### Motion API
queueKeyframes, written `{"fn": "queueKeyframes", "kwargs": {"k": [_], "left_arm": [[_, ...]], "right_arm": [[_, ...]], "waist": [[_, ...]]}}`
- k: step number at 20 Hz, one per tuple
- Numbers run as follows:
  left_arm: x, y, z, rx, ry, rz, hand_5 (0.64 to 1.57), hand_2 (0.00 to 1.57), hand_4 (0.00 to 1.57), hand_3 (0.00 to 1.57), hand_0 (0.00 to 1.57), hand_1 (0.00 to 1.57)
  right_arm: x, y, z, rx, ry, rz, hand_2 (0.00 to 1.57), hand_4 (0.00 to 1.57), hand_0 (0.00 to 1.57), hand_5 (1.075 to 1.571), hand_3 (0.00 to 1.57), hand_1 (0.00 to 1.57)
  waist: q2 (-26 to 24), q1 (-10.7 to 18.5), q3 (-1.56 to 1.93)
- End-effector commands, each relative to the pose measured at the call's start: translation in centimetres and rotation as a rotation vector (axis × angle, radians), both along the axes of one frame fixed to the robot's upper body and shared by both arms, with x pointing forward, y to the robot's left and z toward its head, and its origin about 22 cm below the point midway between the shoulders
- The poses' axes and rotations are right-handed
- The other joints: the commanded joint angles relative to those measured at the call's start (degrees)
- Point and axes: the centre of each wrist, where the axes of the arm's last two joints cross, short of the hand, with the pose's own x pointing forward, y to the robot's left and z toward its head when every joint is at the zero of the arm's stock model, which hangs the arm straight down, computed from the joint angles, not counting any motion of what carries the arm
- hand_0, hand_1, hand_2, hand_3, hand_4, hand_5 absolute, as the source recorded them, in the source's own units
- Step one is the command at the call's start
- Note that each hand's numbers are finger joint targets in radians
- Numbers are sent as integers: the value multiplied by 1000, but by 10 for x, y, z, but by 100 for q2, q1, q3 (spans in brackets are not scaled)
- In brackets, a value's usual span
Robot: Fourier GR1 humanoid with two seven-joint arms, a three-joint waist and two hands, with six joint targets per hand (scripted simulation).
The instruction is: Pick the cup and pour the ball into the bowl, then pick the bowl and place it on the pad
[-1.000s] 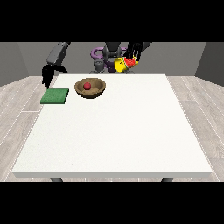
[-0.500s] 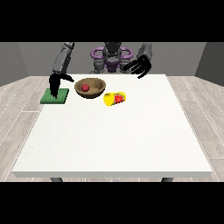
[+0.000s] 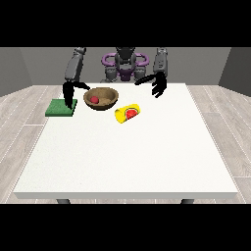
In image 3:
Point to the green square pad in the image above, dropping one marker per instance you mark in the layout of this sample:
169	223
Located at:
60	108

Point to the dark table leg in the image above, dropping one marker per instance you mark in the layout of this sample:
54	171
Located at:
63	201
187	201

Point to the grey robot trunk purple rings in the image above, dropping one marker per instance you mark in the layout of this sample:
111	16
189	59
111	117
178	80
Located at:
125	65

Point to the yellow cup with melon print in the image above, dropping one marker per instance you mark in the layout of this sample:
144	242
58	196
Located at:
127	113

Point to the small red ball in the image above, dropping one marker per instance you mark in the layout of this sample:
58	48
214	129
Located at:
94	99

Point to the brown wooden bowl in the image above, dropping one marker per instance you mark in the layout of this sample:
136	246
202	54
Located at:
101	97

